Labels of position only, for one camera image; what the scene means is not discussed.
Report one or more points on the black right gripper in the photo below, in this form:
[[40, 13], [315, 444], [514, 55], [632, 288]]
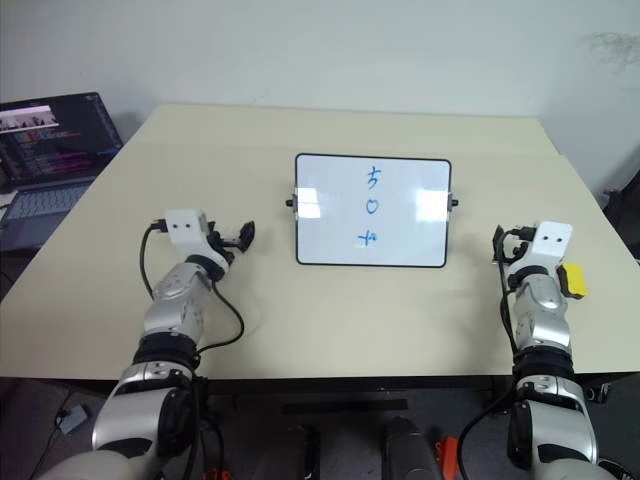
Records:
[[515, 247]]

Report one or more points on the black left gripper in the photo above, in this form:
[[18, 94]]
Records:
[[225, 244]]

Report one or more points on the small yellow object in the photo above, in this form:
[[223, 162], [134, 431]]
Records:
[[577, 282]]

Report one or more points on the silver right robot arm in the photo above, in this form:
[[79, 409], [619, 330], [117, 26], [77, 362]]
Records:
[[542, 310]]

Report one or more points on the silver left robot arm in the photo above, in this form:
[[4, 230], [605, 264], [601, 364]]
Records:
[[175, 300]]

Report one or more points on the black framed whiteboard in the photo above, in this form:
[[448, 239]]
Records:
[[340, 230]]

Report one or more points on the black chair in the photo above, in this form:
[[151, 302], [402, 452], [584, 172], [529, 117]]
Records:
[[625, 210]]

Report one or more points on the black flat bar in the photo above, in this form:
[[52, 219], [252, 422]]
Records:
[[345, 406]]

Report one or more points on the orange plastic part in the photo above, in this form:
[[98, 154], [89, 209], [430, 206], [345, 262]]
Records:
[[448, 452]]

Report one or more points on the open grey laptop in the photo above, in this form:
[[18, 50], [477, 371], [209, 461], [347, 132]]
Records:
[[45, 150]]

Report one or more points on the dark rounded wide shape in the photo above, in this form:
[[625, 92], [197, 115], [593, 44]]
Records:
[[410, 450]]

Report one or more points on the grey power adapter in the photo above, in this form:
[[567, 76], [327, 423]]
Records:
[[74, 419]]

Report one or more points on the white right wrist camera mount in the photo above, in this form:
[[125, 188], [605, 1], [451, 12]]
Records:
[[550, 245]]

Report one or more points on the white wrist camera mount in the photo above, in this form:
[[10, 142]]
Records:
[[185, 227], [550, 245]]

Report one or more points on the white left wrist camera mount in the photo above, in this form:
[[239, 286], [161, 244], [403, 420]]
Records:
[[185, 227]]

